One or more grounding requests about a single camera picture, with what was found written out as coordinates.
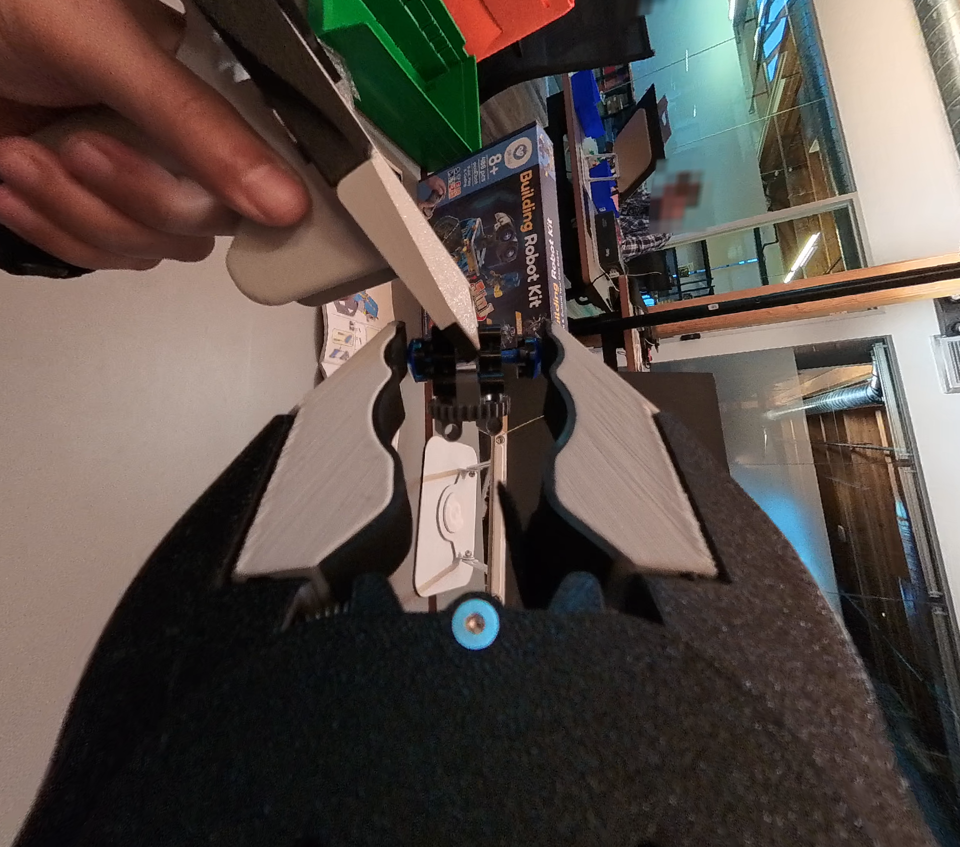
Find white desk lamp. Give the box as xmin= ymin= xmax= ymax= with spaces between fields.
xmin=412 ymin=412 xmax=513 ymax=601

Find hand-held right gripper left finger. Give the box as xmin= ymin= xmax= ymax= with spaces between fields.
xmin=232 ymin=320 xmax=415 ymax=582

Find blue storage bins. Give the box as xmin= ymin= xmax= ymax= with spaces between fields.
xmin=570 ymin=70 xmax=625 ymax=141

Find instruction booklet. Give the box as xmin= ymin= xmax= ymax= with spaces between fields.
xmin=318 ymin=284 xmax=396 ymax=381

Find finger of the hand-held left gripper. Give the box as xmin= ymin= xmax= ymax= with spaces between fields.
xmin=336 ymin=151 xmax=483 ymax=349

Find robot kit box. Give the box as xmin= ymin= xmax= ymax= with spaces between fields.
xmin=417 ymin=123 xmax=561 ymax=340

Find green plastic bin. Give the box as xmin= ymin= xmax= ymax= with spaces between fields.
xmin=306 ymin=0 xmax=483 ymax=171

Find grey gear brick assembly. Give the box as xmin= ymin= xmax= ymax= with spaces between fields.
xmin=405 ymin=324 xmax=543 ymax=445

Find person's left hand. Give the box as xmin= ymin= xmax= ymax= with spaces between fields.
xmin=0 ymin=0 xmax=314 ymax=274

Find brown board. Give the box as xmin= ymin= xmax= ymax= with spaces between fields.
xmin=613 ymin=85 xmax=667 ymax=197

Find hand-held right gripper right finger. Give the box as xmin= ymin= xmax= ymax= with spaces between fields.
xmin=541 ymin=326 xmax=721 ymax=577

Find grey desk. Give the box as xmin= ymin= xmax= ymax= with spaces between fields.
xmin=0 ymin=0 xmax=423 ymax=751

